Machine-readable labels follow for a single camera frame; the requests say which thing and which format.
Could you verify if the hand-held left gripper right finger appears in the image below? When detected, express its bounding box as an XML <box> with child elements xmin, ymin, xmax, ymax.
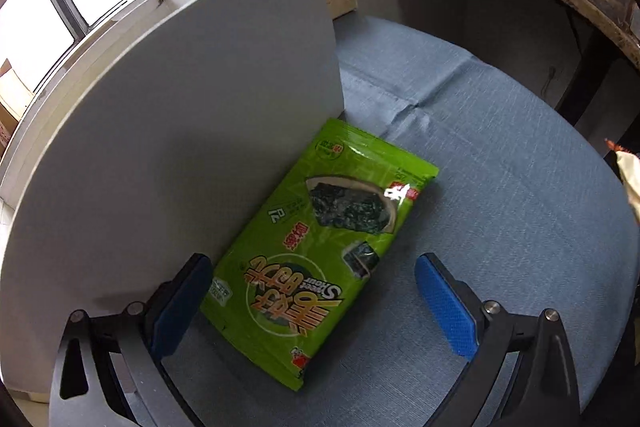
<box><xmin>414</xmin><ymin>252</ymin><xmax>582</xmax><ymax>427</ymax></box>

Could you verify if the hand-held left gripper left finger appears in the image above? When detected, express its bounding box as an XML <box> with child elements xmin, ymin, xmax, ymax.
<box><xmin>49</xmin><ymin>252</ymin><xmax>216</xmax><ymax>427</ymax></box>

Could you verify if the green seaweed snack packet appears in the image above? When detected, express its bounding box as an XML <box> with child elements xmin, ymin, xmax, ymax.
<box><xmin>200</xmin><ymin>117</ymin><xmax>441</xmax><ymax>393</ymax></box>

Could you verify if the white cardboard box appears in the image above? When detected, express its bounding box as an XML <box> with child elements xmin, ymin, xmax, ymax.
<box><xmin>0</xmin><ymin>0</ymin><xmax>347</xmax><ymax>408</ymax></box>

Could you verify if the cream orange packet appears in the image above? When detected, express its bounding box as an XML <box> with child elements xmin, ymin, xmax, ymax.
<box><xmin>604</xmin><ymin>138</ymin><xmax>640</xmax><ymax>224</ymax></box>

